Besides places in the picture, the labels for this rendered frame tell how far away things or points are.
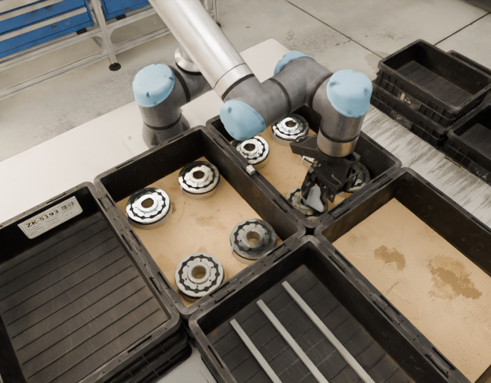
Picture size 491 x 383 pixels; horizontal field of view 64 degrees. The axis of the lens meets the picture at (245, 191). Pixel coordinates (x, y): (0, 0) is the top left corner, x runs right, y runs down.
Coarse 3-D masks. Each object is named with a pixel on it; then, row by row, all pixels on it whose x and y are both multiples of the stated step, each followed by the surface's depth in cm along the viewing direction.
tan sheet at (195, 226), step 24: (168, 192) 99; (192, 216) 94; (216, 216) 94; (240, 216) 94; (144, 240) 90; (168, 240) 90; (192, 240) 90; (216, 240) 90; (168, 264) 87; (240, 264) 87
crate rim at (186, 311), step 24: (168, 144) 95; (216, 144) 95; (120, 168) 90; (240, 168) 90; (264, 192) 86; (120, 216) 82; (288, 216) 82; (288, 240) 79; (168, 288) 73; (216, 288) 73; (192, 312) 70
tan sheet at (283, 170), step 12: (264, 132) 111; (312, 132) 111; (276, 144) 108; (276, 156) 106; (288, 156) 106; (264, 168) 103; (276, 168) 103; (288, 168) 103; (300, 168) 103; (276, 180) 101; (288, 180) 101; (300, 180) 101; (336, 204) 96
